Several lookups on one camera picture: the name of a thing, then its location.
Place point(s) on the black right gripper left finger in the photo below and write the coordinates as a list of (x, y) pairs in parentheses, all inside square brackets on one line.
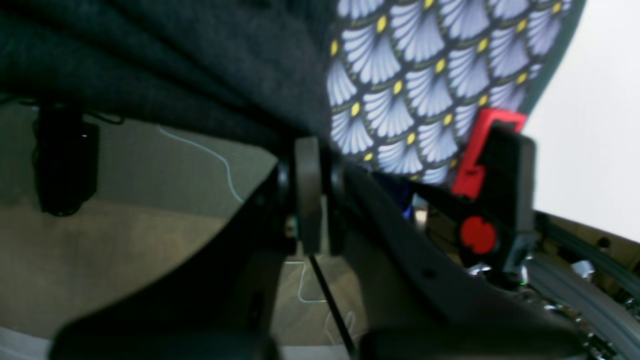
[(217, 305)]

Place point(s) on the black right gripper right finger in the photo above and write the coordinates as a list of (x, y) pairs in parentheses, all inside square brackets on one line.
[(420, 304)]

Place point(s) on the dark grey T-shirt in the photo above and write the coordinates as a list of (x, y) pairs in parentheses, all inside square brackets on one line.
[(250, 71)]

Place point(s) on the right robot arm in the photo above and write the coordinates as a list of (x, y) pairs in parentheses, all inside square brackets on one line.
[(608, 330)]

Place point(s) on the red black table clamp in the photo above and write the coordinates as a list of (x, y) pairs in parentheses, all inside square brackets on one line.
[(491, 199)]

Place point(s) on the black power adapter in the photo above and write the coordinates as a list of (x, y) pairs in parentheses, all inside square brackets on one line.
[(65, 159)]

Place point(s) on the fan-patterned tablecloth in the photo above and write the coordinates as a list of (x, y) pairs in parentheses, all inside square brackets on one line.
[(407, 78)]

